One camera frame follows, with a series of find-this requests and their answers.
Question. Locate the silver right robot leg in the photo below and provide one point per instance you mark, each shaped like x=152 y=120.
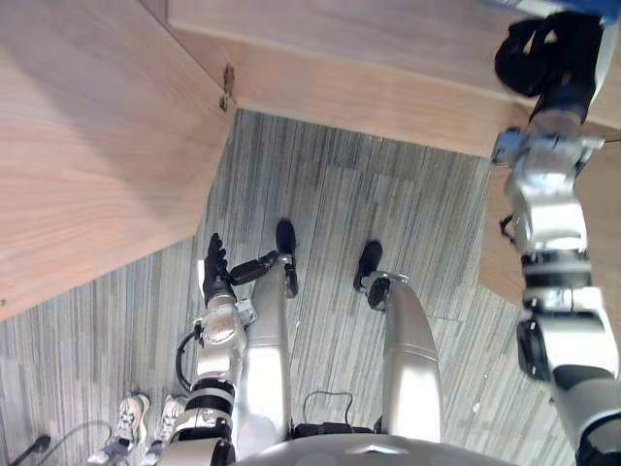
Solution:
x=412 y=349

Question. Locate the person's white shoe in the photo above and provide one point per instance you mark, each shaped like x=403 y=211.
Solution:
x=167 y=422
x=123 y=427

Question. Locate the wooden cabinet body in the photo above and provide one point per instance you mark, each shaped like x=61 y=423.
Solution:
x=369 y=63

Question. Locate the silver left robot leg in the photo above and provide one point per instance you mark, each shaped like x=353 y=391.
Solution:
x=267 y=340

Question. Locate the silver robot leg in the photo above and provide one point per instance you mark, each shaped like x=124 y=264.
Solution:
x=412 y=349
x=267 y=340

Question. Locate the blue folder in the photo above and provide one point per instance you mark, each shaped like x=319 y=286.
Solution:
x=504 y=4

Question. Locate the metal door hinge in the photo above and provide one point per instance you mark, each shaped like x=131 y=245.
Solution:
x=227 y=86

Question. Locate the silver robot torso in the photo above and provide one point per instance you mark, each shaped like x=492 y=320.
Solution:
x=369 y=454

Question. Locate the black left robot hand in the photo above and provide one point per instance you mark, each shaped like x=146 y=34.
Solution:
x=213 y=272

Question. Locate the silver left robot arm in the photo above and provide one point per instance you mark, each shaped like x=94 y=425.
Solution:
x=218 y=349

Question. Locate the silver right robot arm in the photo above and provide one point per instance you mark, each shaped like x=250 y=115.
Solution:
x=553 y=204

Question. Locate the large wooden cabinet door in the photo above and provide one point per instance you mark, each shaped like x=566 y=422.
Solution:
x=92 y=145

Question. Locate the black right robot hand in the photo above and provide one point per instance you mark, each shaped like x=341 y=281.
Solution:
x=543 y=58

